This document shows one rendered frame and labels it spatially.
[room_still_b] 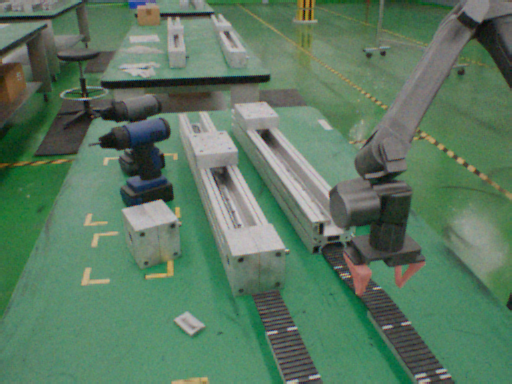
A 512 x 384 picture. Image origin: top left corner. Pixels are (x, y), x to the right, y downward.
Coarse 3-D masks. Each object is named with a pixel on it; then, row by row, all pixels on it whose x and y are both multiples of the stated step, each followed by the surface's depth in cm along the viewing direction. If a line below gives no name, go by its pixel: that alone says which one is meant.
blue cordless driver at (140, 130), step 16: (112, 128) 108; (128, 128) 108; (144, 128) 110; (160, 128) 112; (96, 144) 106; (112, 144) 107; (128, 144) 109; (144, 144) 112; (144, 160) 114; (160, 160) 118; (144, 176) 116; (160, 176) 119; (128, 192) 115; (144, 192) 115; (160, 192) 118
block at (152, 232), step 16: (128, 208) 98; (144, 208) 98; (160, 208) 98; (128, 224) 95; (144, 224) 92; (160, 224) 93; (176, 224) 94; (128, 240) 99; (144, 240) 92; (160, 240) 94; (176, 240) 96; (144, 256) 94; (160, 256) 96; (176, 256) 98
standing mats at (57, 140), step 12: (96, 60) 660; (108, 60) 659; (84, 72) 594; (264, 96) 488; (276, 96) 488; (288, 96) 488; (300, 96) 490; (60, 108) 453; (72, 108) 451; (60, 120) 418; (84, 120) 418; (48, 132) 391; (60, 132) 390; (72, 132) 390; (84, 132) 390; (48, 144) 365; (60, 144) 365; (72, 144) 365
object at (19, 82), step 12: (144, 12) 421; (156, 12) 423; (144, 24) 425; (156, 24) 428; (0, 72) 398; (12, 72) 408; (0, 84) 389; (12, 84) 405; (24, 84) 441; (0, 96) 394; (12, 96) 403; (168, 96) 412; (180, 96) 414
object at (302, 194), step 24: (240, 144) 156; (264, 144) 134; (288, 144) 134; (264, 168) 129; (288, 168) 126; (312, 168) 119; (288, 192) 110; (312, 192) 115; (288, 216) 112; (312, 216) 97; (312, 240) 99; (336, 240) 99
